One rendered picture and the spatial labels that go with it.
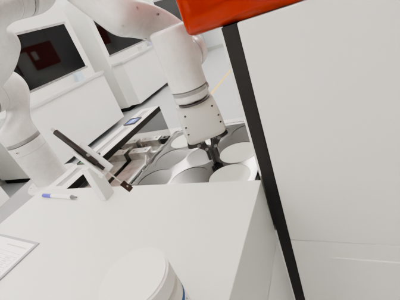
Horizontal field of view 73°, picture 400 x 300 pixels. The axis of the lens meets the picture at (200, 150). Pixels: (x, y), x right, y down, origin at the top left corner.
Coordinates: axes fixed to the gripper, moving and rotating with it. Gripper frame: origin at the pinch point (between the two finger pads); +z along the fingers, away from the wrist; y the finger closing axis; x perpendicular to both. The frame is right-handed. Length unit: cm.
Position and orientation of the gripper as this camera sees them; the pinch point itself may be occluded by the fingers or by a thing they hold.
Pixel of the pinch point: (212, 154)
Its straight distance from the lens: 69.9
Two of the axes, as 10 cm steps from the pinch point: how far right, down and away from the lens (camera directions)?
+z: 3.2, 8.4, 4.4
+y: -9.2, 3.8, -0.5
